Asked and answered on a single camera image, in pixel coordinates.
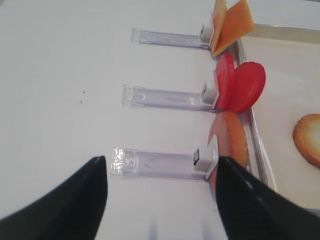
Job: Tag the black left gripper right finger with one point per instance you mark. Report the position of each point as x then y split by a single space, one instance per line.
250 210

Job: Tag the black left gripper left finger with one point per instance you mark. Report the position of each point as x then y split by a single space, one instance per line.
71 211

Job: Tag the clear holder with bread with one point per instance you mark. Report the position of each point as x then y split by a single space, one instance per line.
197 166

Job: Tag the round bread slice on tray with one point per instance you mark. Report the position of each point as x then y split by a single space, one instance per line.
306 137

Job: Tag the clear holder with tomato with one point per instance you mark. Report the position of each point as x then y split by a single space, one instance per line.
205 100

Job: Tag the red tomato slice front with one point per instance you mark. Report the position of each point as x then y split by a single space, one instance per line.
249 83

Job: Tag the red tomato slice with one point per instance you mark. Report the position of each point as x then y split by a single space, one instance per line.
249 83
225 71

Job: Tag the red tomato slice back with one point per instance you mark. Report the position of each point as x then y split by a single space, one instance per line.
225 71

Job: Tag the clear holder with cheese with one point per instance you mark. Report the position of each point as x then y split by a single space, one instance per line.
148 37

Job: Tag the orange cheese slice front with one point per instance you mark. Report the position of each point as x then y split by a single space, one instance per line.
237 23

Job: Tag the orange cheese slice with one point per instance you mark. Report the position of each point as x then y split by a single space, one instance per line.
218 17
237 23

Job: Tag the orange cheese slice back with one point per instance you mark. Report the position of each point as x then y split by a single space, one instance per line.
218 17

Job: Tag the white rectangular tray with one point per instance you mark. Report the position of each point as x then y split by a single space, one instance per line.
291 59

